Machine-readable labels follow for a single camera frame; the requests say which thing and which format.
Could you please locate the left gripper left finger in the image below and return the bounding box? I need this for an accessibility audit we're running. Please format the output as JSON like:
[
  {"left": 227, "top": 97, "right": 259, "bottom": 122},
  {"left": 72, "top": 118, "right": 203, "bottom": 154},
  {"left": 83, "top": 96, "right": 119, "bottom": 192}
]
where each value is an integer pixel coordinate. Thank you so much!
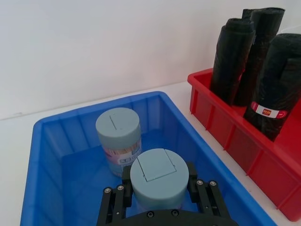
[{"left": 96, "top": 165, "right": 135, "bottom": 226}]

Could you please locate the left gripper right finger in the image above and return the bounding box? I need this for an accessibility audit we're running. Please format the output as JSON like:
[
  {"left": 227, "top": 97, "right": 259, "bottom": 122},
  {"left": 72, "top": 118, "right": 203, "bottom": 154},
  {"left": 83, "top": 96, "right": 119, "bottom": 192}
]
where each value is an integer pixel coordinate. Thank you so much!
[{"left": 186, "top": 161, "right": 233, "bottom": 219}]

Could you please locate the blue plastic bin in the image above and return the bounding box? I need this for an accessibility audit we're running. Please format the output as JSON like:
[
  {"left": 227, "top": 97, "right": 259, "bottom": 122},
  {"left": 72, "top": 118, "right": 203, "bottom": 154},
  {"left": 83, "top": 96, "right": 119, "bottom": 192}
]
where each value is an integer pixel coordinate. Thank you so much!
[{"left": 20, "top": 91, "right": 278, "bottom": 226}]

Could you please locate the red plastic bin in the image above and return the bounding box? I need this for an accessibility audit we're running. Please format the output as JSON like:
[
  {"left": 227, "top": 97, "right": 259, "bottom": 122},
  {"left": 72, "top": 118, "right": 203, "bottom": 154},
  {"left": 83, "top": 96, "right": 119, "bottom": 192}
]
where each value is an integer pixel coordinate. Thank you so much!
[{"left": 187, "top": 69, "right": 301, "bottom": 223}]

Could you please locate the black bag roll red label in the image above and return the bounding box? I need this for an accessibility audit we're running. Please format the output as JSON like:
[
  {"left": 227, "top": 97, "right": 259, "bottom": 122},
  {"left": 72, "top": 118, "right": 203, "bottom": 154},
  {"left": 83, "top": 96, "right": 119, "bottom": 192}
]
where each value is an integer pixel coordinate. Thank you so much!
[{"left": 243, "top": 33, "right": 301, "bottom": 142}]

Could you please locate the tall black bag roll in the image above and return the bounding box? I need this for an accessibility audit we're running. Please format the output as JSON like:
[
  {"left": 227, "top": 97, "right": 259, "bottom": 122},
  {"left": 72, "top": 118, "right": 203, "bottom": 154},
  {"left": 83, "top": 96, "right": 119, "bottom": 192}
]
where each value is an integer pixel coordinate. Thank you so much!
[{"left": 234, "top": 8, "right": 286, "bottom": 108}]

